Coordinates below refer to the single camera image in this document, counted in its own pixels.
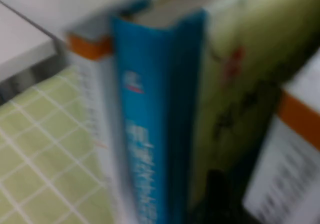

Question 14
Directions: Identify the blue spine mechanical design book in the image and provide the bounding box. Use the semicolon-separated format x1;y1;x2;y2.
109;0;320;224

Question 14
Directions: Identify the thin white orange-banded book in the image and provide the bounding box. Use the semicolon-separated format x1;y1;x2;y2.
65;21;143;224

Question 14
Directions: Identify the black plastic book holder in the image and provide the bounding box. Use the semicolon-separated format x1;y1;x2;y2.
184;167;253;224

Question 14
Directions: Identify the green checked tablecloth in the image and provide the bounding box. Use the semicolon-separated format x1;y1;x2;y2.
0;66;133;224

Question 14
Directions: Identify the white orange ROS book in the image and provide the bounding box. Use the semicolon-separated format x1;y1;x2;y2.
242;56;320;224

